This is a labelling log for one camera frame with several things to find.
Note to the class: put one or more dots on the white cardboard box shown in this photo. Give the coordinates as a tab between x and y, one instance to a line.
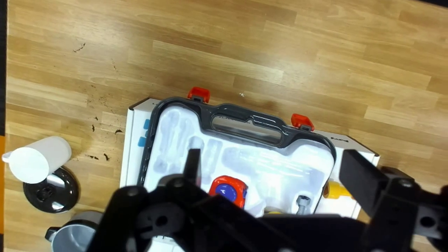
130	154

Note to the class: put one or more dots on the red blue toy tape measure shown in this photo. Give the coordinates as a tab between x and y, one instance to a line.
228	189

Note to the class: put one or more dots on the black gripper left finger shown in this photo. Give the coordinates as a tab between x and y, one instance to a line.
140	219

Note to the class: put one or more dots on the white plastic cup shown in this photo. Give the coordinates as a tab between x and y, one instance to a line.
32	161

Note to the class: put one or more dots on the grey plastic pitcher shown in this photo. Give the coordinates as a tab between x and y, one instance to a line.
70	238

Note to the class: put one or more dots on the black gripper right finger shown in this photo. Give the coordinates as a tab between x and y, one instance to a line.
400	210

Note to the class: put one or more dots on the black round lid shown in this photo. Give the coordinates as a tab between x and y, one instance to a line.
67	191

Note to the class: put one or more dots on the clear plastic parts case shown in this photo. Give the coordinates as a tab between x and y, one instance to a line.
260	159

